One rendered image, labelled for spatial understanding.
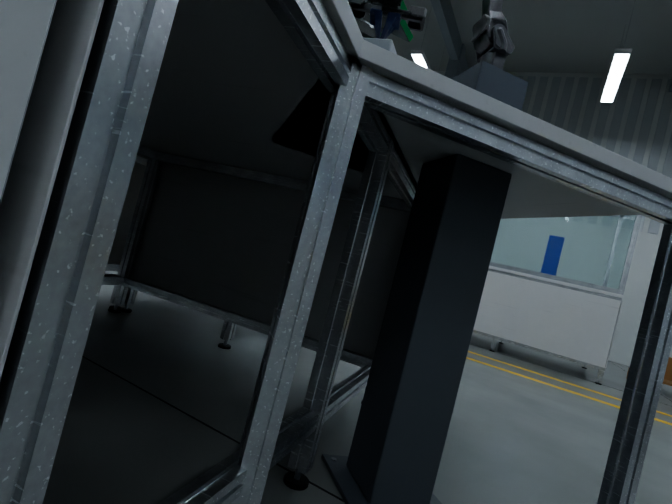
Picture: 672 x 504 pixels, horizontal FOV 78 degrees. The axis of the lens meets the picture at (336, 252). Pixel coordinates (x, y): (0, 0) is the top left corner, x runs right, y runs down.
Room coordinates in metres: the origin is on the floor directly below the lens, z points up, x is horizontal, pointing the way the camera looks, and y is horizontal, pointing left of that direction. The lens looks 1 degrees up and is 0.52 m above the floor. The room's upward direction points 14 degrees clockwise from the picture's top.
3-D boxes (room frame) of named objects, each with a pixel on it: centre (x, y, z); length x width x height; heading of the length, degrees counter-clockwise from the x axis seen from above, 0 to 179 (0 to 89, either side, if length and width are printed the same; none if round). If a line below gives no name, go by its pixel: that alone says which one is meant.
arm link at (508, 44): (1.03, -0.26, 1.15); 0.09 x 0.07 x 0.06; 11
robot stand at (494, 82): (1.04, -0.26, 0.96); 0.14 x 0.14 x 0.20; 18
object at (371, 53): (1.09, -0.25, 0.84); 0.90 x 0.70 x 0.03; 108
